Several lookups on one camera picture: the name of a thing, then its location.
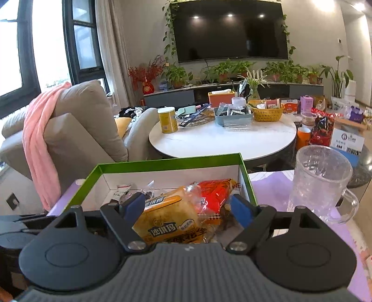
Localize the cardboard box with white label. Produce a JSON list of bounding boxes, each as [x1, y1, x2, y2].
[[330, 120, 365, 166]]

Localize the red snack packet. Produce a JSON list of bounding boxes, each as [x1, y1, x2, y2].
[[198, 178, 240, 217]]

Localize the floral rug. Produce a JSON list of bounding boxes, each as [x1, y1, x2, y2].
[[347, 219, 372, 265]]

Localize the dark round side table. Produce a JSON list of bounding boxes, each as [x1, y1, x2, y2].
[[346, 145, 372, 188]]

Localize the clear glass mug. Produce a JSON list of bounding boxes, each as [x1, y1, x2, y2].
[[286, 145, 359, 224]]

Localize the pink box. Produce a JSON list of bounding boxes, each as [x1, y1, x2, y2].
[[300, 95, 314, 112]]

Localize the beige curtain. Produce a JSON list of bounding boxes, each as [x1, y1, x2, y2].
[[96, 0, 140, 108]]

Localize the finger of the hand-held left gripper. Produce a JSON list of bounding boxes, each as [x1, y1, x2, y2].
[[0, 214, 57, 234]]

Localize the clear plastic cup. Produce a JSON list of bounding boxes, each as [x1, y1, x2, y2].
[[301, 112, 317, 127]]

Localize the blue grey tray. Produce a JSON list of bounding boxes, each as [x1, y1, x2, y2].
[[213, 106, 253, 127]]

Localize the wall socket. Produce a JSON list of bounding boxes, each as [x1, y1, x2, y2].
[[6, 192, 20, 210]]

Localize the yellow canister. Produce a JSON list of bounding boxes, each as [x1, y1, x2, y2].
[[157, 107, 178, 134]]

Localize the wall television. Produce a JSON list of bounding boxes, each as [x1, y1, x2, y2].
[[170, 0, 289, 63]]

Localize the long dark box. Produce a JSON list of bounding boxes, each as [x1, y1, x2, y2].
[[179, 103, 212, 127]]

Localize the red snack bag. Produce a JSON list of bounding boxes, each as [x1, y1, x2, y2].
[[309, 109, 343, 147]]

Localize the spider plant in glass vase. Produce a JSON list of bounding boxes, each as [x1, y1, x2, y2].
[[238, 67, 269, 101]]

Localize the tall leafy plant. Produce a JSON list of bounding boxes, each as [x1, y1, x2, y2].
[[320, 56, 353, 98]]

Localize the beige sofa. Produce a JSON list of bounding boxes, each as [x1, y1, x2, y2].
[[0, 80, 160, 210]]

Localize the yellow woven basket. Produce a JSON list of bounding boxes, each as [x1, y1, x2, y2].
[[248, 99, 285, 122]]

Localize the red flowers in red vase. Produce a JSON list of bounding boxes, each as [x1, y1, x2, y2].
[[128, 55, 166, 94]]

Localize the purple bag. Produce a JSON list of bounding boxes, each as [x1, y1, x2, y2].
[[348, 105, 365, 122]]

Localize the yellow bread packet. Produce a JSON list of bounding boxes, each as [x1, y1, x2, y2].
[[132, 186, 216, 244]]

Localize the orange cup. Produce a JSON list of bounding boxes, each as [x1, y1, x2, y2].
[[296, 127, 311, 150]]

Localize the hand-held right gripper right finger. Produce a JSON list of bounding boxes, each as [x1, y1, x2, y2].
[[226, 194, 323, 254]]

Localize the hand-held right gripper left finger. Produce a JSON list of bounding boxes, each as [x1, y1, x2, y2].
[[54, 192, 149, 253]]

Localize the purple tablecloth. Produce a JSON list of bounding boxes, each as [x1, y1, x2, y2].
[[46, 170, 372, 302]]

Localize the small potted green plant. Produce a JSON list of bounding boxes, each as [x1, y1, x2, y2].
[[306, 66, 322, 85]]

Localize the orange tissue box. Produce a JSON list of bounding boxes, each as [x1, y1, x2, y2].
[[208, 90, 235, 108]]

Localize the grey television cabinet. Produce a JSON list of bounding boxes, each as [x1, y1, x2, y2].
[[142, 83, 324, 108]]

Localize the small white snack packet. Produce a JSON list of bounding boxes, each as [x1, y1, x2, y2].
[[116, 184, 134, 199]]

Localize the white appliance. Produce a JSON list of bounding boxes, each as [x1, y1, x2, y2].
[[344, 80, 357, 102]]

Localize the pile of clothes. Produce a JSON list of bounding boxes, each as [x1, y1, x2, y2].
[[120, 106, 149, 119]]

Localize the mint green pouch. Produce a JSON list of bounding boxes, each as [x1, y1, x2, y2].
[[177, 106, 196, 118]]

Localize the orange white packet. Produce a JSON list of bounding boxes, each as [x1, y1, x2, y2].
[[282, 99, 299, 114]]

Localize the yellow cushion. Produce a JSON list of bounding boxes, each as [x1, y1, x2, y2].
[[115, 117, 133, 138]]

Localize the hanging vine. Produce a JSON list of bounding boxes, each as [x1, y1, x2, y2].
[[280, 0, 295, 56], [162, 0, 178, 61]]

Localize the pink blanket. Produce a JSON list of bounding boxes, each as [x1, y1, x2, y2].
[[23, 82, 72, 211]]

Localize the black window frame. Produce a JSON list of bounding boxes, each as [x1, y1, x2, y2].
[[0, 0, 112, 119]]

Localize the round white table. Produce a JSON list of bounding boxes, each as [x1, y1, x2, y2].
[[149, 110, 297, 161]]

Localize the green cardboard box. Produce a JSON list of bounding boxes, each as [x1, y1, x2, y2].
[[62, 153, 258, 250]]

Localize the small clear snack packet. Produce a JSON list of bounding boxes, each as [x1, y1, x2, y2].
[[141, 180, 155, 199]]

